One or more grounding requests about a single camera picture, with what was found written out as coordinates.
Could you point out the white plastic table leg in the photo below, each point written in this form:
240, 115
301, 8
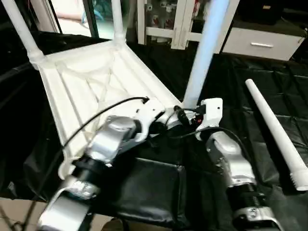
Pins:
279, 134
21, 29
204, 57
118, 21

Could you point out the white plastic table top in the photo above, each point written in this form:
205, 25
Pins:
96, 82

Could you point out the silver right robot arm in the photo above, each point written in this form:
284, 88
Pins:
236, 173

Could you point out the black table mat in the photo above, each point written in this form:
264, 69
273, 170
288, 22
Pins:
168, 192

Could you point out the white glass door cabinet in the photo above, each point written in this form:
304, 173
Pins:
187, 24

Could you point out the white drawer unit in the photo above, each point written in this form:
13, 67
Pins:
262, 43

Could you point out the teal plastic stool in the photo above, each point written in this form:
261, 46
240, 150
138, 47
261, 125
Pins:
101, 9

